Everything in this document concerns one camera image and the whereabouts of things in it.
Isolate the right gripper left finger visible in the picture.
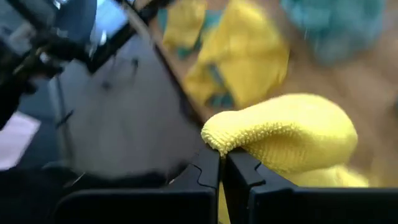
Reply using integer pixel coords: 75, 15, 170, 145
52, 148, 220, 224

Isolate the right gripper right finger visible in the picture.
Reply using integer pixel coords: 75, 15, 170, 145
223, 149, 398, 224

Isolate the yellow microfiber towel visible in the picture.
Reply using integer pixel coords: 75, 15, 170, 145
200, 92, 371, 224
182, 0, 290, 110
162, 0, 208, 51

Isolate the white sheet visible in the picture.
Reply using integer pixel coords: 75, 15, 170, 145
0, 111, 42, 171

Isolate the black blurred equipment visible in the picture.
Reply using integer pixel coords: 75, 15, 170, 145
0, 0, 98, 130

